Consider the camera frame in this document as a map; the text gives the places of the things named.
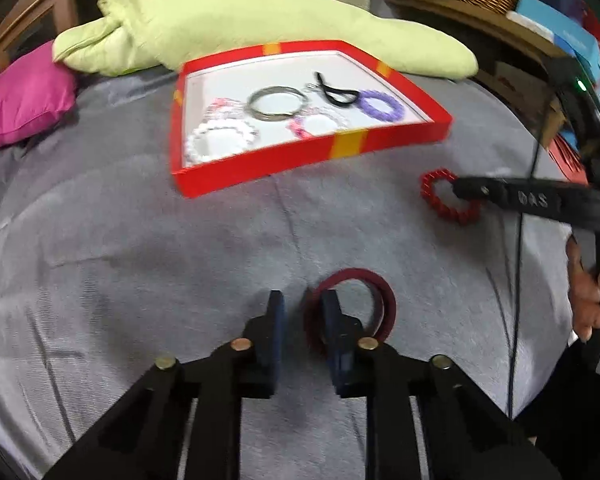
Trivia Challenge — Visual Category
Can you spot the red shallow cardboard box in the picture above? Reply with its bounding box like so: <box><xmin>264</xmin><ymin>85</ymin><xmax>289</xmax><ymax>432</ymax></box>
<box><xmin>170</xmin><ymin>40</ymin><xmax>453</xmax><ymax>197</ymax></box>

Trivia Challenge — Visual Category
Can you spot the pink bead bracelet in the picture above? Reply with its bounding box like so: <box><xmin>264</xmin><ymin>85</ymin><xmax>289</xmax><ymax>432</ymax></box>
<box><xmin>289</xmin><ymin>106</ymin><xmax>352</xmax><ymax>140</ymax></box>

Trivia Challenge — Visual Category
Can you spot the pale lilac bead bracelet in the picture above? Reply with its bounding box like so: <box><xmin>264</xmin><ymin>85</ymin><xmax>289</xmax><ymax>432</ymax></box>
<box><xmin>206</xmin><ymin>98</ymin><xmax>249</xmax><ymax>120</ymax></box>

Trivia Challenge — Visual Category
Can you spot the wooden shelf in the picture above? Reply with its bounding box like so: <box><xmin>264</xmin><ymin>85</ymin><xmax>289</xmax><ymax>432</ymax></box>
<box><xmin>379</xmin><ymin>0</ymin><xmax>581</xmax><ymax>111</ymax></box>

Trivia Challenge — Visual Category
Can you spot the blue cardboard box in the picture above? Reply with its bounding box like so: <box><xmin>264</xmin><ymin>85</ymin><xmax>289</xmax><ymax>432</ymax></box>
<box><xmin>510</xmin><ymin>0</ymin><xmax>600</xmax><ymax>97</ymax></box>

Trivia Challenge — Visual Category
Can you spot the purple bracelet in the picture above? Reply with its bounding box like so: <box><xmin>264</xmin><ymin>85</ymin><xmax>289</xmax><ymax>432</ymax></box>
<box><xmin>357</xmin><ymin>89</ymin><xmax>406</xmax><ymax>122</ymax></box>

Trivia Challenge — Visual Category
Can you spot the maroon bangle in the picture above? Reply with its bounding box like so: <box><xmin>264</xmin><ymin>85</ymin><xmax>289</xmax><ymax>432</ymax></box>
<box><xmin>302</xmin><ymin>268</ymin><xmax>397</xmax><ymax>358</ymax></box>

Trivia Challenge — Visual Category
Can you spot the light green blanket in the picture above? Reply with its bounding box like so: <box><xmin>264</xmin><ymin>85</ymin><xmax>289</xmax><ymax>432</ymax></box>
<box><xmin>52</xmin><ymin>0</ymin><xmax>481</xmax><ymax>81</ymax></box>

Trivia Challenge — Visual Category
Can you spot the red bead bracelet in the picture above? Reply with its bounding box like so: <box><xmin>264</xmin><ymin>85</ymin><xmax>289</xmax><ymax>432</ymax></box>
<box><xmin>419</xmin><ymin>168</ymin><xmax>482</xmax><ymax>226</ymax></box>

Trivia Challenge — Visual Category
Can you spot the person's right hand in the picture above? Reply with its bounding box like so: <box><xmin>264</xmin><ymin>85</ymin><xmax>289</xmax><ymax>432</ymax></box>
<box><xmin>565</xmin><ymin>237</ymin><xmax>600</xmax><ymax>344</ymax></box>

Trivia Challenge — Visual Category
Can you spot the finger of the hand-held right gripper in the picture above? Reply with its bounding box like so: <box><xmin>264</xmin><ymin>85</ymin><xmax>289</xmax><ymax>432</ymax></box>
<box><xmin>452</xmin><ymin>175</ymin><xmax>600</xmax><ymax>233</ymax></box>

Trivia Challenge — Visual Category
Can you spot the red packet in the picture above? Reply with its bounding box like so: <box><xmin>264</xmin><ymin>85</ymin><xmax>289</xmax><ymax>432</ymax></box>
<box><xmin>549</xmin><ymin>132</ymin><xmax>590</xmax><ymax>182</ymax></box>

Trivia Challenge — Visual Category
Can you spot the person's dark clothing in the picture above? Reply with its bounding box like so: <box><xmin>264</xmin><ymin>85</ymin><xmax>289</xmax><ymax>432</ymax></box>
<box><xmin>509</xmin><ymin>340</ymin><xmax>600</xmax><ymax>480</ymax></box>

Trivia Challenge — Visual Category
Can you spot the black hair tie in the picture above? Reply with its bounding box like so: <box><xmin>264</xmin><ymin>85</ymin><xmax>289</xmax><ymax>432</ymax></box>
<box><xmin>314</xmin><ymin>71</ymin><xmax>362</xmax><ymax>109</ymax></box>

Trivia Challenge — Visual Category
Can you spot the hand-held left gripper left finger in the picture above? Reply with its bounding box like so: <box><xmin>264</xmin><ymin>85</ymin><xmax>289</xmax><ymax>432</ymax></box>
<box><xmin>44</xmin><ymin>290</ymin><xmax>287</xmax><ymax>480</ymax></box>

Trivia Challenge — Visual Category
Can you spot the wooden cabinet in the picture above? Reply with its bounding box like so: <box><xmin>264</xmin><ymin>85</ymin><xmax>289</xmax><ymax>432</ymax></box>
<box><xmin>0</xmin><ymin>0</ymin><xmax>103</xmax><ymax>73</ymax></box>

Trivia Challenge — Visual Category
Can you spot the black cable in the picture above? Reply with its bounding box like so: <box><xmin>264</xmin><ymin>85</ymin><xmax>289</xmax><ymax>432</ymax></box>
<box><xmin>505</xmin><ymin>105</ymin><xmax>542</xmax><ymax>417</ymax></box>

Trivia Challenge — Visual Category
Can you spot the magenta pillow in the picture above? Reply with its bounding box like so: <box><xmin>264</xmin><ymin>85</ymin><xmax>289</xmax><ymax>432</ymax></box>
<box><xmin>0</xmin><ymin>41</ymin><xmax>79</xmax><ymax>157</ymax></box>

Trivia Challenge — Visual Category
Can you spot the silver metal bangle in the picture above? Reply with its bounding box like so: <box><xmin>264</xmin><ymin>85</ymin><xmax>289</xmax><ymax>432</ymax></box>
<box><xmin>246</xmin><ymin>86</ymin><xmax>304</xmax><ymax>122</ymax></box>

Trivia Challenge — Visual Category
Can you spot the white bead bracelet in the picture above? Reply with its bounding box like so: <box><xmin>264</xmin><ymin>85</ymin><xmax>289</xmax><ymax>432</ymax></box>
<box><xmin>185</xmin><ymin>120</ymin><xmax>259</xmax><ymax>165</ymax></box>

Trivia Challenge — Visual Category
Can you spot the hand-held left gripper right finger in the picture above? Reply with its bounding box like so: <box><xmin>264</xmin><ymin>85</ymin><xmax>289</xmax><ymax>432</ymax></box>
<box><xmin>320</xmin><ymin>288</ymin><xmax>565</xmax><ymax>480</ymax></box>

